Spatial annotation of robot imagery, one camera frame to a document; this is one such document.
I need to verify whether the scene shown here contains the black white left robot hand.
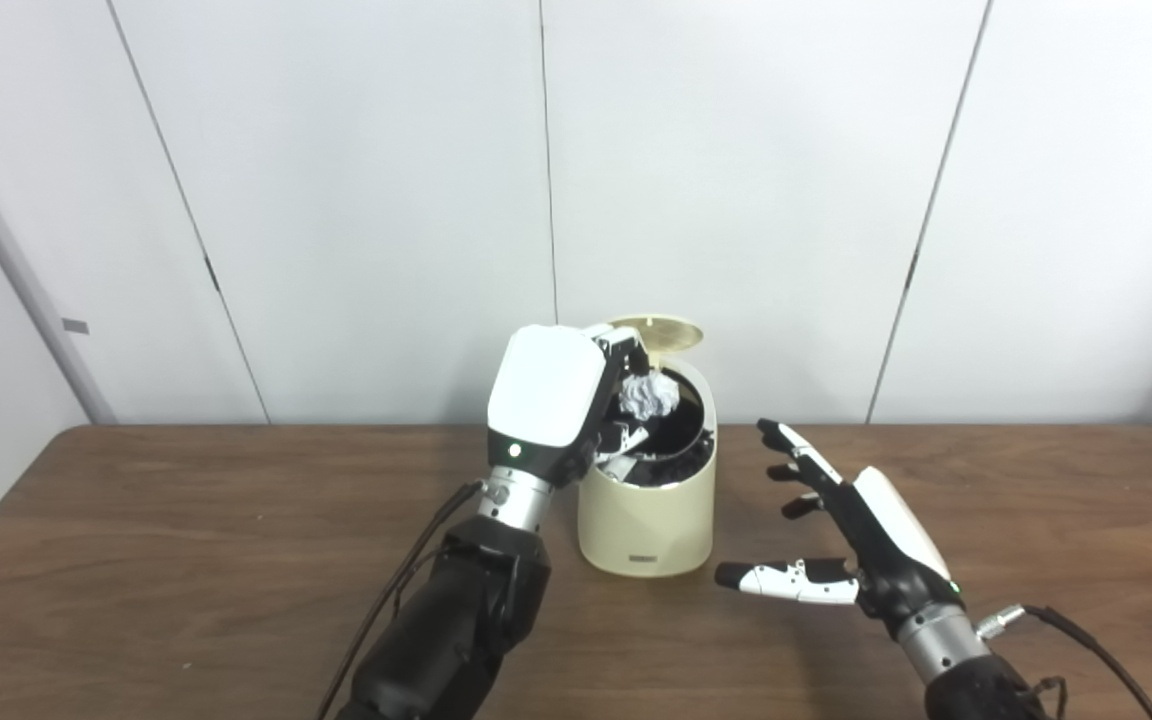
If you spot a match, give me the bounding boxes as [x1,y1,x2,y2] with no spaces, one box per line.
[486,323,652,491]

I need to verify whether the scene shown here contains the white paper ball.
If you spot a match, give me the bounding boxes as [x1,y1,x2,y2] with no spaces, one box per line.
[619,371,679,422]

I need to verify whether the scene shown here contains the round cream bin lid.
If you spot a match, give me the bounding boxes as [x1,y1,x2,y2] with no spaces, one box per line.
[608,315,705,354]

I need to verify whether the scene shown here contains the black bin liner bag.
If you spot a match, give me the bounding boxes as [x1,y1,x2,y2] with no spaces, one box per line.
[596,370,715,488]

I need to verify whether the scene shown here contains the gray wall corner trim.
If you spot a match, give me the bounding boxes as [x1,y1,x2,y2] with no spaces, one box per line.
[0,95,118,426]

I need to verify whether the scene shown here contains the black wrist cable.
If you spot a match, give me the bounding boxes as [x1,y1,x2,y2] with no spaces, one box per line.
[316,480,489,720]
[976,603,1152,720]

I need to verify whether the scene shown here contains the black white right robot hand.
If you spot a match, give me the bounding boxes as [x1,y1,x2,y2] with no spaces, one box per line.
[714,418,967,641]

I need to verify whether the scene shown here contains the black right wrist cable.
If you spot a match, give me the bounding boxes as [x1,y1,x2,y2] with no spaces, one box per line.
[976,603,1152,720]

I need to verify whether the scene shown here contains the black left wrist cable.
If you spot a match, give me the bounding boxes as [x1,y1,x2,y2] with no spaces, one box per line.
[316,480,489,720]

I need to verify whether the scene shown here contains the cream-colored desktop bin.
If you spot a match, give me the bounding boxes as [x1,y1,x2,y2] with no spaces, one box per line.
[576,315,717,578]

